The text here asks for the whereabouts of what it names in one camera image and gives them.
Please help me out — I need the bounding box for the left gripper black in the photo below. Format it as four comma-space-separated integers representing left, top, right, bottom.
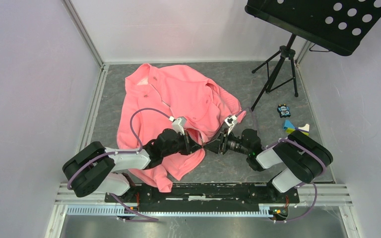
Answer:
162, 130, 202, 157

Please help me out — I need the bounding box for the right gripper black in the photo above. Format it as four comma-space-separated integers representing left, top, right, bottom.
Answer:
202, 127, 250, 156

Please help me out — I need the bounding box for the pink zip-up jacket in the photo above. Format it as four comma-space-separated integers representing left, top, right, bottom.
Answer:
116, 63, 247, 193

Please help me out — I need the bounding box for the white object behind arm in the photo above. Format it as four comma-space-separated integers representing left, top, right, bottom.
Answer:
298, 123, 310, 132

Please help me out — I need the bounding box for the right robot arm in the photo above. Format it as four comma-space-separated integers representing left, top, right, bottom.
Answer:
203, 128, 333, 202

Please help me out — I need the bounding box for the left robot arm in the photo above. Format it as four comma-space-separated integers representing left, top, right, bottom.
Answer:
62, 129, 202, 202

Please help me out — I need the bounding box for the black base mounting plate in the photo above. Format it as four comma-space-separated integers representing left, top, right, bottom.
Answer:
120, 182, 300, 212

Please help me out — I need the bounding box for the blue yellow small object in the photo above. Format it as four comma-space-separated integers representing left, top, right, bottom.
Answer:
283, 119, 310, 135

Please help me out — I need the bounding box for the small black blue toy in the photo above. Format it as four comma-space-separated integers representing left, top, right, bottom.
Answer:
277, 104, 291, 118

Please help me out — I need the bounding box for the black music stand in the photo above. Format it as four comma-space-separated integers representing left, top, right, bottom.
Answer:
245, 0, 381, 110

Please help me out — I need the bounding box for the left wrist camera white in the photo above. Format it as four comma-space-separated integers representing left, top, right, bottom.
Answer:
169, 116, 187, 135

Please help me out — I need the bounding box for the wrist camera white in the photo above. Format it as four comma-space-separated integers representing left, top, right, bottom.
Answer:
224, 115, 238, 135
169, 116, 187, 135

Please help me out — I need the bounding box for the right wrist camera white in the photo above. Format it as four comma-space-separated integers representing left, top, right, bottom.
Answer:
224, 115, 238, 135

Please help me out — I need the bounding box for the white slotted cable duct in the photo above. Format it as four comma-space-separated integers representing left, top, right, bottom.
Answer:
66, 205, 272, 218

